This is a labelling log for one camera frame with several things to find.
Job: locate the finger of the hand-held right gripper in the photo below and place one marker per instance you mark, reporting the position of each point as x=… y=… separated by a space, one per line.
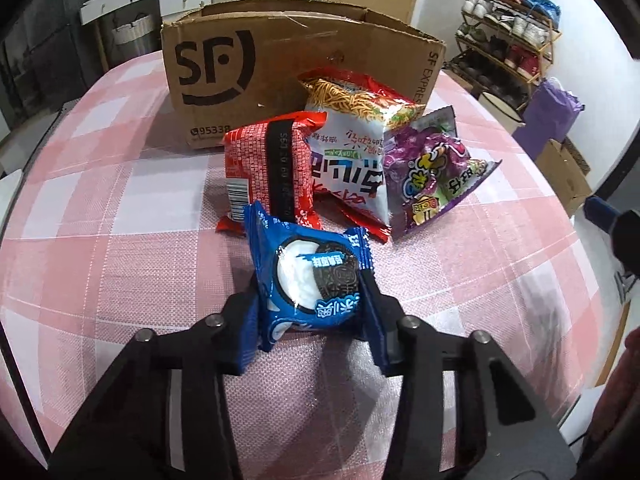
x=602 y=212

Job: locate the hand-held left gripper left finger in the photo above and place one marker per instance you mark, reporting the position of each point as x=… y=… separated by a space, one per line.
x=247 y=340

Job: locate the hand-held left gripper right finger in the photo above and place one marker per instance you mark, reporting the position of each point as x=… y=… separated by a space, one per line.
x=374 y=320

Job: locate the blue cookie packet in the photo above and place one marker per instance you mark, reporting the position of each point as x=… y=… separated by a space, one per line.
x=310 y=280

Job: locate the brown cardboard box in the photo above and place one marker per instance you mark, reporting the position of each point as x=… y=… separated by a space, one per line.
x=295 y=50

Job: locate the person's right forearm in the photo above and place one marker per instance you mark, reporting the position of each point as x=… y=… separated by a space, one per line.
x=622 y=390

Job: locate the floor cardboard box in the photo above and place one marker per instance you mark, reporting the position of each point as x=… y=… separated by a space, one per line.
x=565 y=180

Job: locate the purple bag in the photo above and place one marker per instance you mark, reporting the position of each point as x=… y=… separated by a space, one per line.
x=547 y=120

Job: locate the white round bucket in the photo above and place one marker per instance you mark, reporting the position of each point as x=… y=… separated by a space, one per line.
x=500 y=110

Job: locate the small purple candy packet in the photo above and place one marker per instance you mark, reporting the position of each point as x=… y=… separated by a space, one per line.
x=430 y=175

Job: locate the pink checkered tablecloth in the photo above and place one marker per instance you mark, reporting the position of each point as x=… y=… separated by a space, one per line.
x=125 y=235

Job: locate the white noodle snack packet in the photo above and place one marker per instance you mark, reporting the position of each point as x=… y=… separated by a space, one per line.
x=350 y=160

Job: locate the wooden shoe rack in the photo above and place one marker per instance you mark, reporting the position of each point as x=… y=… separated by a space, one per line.
x=542 y=55

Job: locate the red black-striped snack packet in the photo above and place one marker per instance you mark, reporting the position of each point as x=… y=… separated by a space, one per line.
x=257 y=170

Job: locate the rows of shoes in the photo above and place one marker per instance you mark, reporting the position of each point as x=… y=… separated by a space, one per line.
x=510 y=25

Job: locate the woven laundry basket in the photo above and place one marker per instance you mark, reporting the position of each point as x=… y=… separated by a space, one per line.
x=132 y=35

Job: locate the dark cabinet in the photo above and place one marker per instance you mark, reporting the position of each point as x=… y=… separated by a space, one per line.
x=45 y=60

